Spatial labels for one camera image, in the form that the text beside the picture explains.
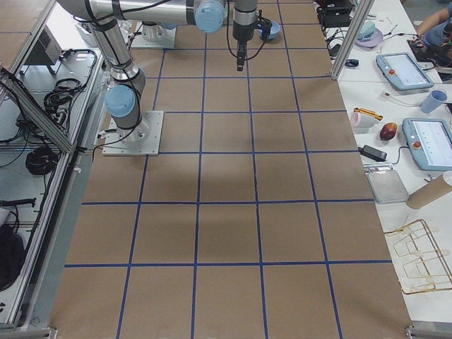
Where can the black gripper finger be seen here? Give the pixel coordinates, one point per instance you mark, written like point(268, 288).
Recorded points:
point(240, 61)

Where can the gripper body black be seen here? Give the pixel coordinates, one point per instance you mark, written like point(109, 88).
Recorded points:
point(242, 33)

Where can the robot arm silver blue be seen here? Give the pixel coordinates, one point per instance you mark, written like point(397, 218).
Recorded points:
point(207, 16)
point(153, 32)

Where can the blue bowl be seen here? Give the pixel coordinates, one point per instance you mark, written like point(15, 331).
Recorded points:
point(270, 32)

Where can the small blue device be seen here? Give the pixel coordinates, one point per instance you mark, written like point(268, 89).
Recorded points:
point(352, 63)

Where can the teal sponge block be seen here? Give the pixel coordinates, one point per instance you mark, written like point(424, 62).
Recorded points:
point(367, 31)

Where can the purple plate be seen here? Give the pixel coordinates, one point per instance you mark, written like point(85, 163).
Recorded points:
point(373, 42)

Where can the black power adapter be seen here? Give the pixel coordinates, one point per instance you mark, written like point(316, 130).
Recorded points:
point(372, 153)

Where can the far blue teach pendant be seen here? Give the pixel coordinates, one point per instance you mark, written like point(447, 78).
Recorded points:
point(403, 72)

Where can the blue teach pendant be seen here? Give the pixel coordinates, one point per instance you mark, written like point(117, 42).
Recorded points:
point(429, 141)
point(403, 72)

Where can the person in blue shirt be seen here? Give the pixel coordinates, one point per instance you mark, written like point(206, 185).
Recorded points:
point(430, 31)

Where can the silver metal tray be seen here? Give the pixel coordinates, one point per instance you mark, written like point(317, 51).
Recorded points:
point(385, 183)

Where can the light blue plastic cup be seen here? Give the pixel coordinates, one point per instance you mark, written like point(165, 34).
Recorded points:
point(433, 101)

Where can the near blue teach pendant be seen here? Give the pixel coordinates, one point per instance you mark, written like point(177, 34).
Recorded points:
point(429, 141)

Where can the cardboard tube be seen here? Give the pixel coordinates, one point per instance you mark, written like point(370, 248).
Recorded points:
point(435, 189)

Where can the aluminium frame post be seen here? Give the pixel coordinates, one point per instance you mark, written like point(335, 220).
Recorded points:
point(357, 21)

